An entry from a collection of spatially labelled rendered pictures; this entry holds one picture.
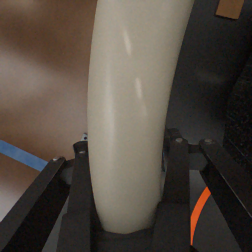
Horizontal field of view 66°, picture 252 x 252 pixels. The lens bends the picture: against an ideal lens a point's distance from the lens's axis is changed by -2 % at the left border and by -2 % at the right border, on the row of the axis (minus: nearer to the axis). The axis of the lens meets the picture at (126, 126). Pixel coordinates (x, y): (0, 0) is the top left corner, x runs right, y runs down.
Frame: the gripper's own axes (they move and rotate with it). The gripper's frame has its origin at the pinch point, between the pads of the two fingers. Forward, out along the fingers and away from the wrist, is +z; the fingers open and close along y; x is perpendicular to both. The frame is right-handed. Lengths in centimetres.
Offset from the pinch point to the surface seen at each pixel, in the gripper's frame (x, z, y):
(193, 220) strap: -98, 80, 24
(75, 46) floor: 15, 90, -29
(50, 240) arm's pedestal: -41, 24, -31
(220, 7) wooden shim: 21, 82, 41
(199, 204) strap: -85, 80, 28
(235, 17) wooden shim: 16, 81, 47
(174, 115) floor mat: -27, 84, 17
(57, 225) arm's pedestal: -41, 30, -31
